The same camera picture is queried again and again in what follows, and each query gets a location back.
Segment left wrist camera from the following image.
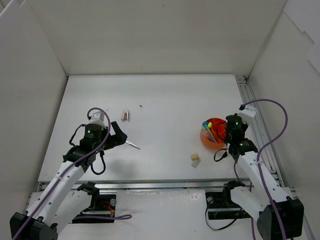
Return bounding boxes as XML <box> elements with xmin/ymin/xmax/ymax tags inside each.
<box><xmin>89</xmin><ymin>111</ymin><xmax>106</xmax><ymax>128</ymax></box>

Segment yellow eraser block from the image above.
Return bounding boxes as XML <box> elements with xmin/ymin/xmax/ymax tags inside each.
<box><xmin>190</xmin><ymin>154</ymin><xmax>199</xmax><ymax>161</ymax></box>

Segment purple pen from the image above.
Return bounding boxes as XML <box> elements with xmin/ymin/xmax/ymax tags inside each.
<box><xmin>201</xmin><ymin>129</ymin><xmax>211</xmax><ymax>141</ymax></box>

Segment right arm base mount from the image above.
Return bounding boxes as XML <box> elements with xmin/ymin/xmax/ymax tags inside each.
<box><xmin>204</xmin><ymin>180</ymin><xmax>251</xmax><ymax>231</ymax></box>

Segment aluminium rail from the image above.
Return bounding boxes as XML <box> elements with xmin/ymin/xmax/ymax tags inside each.
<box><xmin>37</xmin><ymin>178</ymin><xmax>251</xmax><ymax>192</ymax></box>
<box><xmin>234</xmin><ymin>74</ymin><xmax>316</xmax><ymax>240</ymax></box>

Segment small scissors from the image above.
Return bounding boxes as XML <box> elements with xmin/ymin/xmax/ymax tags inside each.
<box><xmin>125</xmin><ymin>140</ymin><xmax>141</xmax><ymax>150</ymax></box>

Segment orange round divided container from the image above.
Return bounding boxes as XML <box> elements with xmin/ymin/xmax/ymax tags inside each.
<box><xmin>200</xmin><ymin>117</ymin><xmax>226</xmax><ymax>150</ymax></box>

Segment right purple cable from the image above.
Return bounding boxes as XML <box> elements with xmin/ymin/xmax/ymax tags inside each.
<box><xmin>234</xmin><ymin>98</ymin><xmax>289</xmax><ymax>240</ymax></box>

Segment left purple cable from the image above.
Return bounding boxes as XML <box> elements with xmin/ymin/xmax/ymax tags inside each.
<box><xmin>11</xmin><ymin>107</ymin><xmax>133</xmax><ymax>240</ymax></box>

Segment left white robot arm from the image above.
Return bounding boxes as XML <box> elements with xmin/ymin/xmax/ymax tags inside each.
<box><xmin>9</xmin><ymin>121</ymin><xmax>128</xmax><ymax>240</ymax></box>

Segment aluminium rail front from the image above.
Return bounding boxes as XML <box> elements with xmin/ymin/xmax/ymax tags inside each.
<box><xmin>37</xmin><ymin>178</ymin><xmax>251</xmax><ymax>192</ymax></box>

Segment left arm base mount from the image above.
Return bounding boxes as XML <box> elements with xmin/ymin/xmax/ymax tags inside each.
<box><xmin>71</xmin><ymin>182</ymin><xmax>116</xmax><ymax>224</ymax></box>

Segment pink white stapler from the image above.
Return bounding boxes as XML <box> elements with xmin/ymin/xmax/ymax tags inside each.
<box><xmin>121</xmin><ymin>109</ymin><xmax>130</xmax><ymax>122</ymax></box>

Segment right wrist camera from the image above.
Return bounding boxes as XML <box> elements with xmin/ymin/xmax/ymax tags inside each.
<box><xmin>238</xmin><ymin>104</ymin><xmax>257</xmax><ymax>124</ymax></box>

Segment pale yellow pen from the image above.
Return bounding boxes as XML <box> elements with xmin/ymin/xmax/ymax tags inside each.
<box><xmin>206</xmin><ymin>126</ymin><xmax>216</xmax><ymax>143</ymax></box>

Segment aluminium rail right side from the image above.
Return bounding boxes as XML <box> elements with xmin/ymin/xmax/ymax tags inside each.
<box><xmin>234</xmin><ymin>74</ymin><xmax>316</xmax><ymax>240</ymax></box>

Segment white eraser block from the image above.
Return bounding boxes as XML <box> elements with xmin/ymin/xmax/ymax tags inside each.
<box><xmin>191</xmin><ymin>158</ymin><xmax>201</xmax><ymax>168</ymax></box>

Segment purple cable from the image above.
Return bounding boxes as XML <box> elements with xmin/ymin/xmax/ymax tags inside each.
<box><xmin>234</xmin><ymin>98</ymin><xmax>289</xmax><ymax>240</ymax></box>
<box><xmin>11</xmin><ymin>107</ymin><xmax>133</xmax><ymax>240</ymax></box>

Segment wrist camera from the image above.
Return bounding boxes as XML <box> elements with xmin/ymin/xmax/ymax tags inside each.
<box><xmin>238</xmin><ymin>104</ymin><xmax>257</xmax><ymax>124</ymax></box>
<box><xmin>89</xmin><ymin>111</ymin><xmax>106</xmax><ymax>128</ymax></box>

